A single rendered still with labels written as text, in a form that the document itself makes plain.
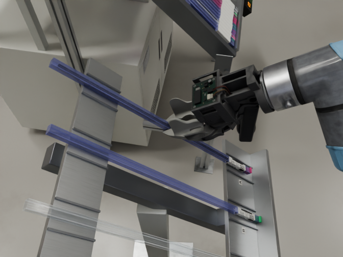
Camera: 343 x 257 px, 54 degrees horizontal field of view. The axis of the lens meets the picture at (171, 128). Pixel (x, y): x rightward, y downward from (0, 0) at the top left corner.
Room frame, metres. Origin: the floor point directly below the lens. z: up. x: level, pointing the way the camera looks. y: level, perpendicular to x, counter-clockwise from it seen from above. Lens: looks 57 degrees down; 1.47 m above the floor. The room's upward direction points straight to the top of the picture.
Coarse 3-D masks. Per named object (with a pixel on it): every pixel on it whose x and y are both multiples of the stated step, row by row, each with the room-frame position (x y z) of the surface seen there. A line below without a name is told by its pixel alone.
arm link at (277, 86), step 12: (264, 72) 0.36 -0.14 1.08; (276, 72) 0.35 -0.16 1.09; (288, 72) 0.38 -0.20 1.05; (264, 84) 0.34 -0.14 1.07; (276, 84) 0.33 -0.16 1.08; (288, 84) 0.32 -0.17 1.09; (276, 96) 0.32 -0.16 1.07; (288, 96) 0.31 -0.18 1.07; (276, 108) 0.31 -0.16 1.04; (288, 108) 0.32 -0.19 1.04
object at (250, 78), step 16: (192, 80) 0.39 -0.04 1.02; (208, 80) 0.37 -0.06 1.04; (224, 80) 0.37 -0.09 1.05; (240, 80) 0.35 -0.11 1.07; (256, 80) 0.34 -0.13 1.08; (192, 96) 0.35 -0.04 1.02; (208, 96) 0.34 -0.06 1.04; (224, 96) 0.34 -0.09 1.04; (240, 96) 0.33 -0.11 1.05; (256, 96) 0.32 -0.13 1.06; (192, 112) 0.32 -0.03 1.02; (208, 112) 0.32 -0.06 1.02; (224, 112) 0.32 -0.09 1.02; (240, 112) 0.33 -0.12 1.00; (224, 128) 0.32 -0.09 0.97
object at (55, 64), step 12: (60, 72) 0.36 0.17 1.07; (72, 72) 0.36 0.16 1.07; (84, 84) 0.36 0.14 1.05; (96, 84) 0.36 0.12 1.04; (108, 96) 0.36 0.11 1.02; (120, 96) 0.36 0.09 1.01; (132, 108) 0.35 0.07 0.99; (156, 120) 0.35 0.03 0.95; (192, 144) 0.35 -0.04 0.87; (204, 144) 0.35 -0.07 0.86; (216, 156) 0.34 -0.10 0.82; (228, 156) 0.36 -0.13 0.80
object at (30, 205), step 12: (24, 204) 0.15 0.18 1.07; (36, 204) 0.15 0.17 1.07; (48, 204) 0.15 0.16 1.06; (48, 216) 0.14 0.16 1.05; (60, 216) 0.14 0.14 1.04; (72, 216) 0.14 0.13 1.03; (84, 216) 0.15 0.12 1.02; (96, 228) 0.13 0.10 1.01; (108, 228) 0.14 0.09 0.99; (120, 228) 0.14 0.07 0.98; (132, 240) 0.13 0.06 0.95; (144, 240) 0.13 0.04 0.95; (156, 240) 0.14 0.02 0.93; (168, 240) 0.14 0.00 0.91; (180, 252) 0.13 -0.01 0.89; (192, 252) 0.13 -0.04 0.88; (204, 252) 0.14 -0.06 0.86
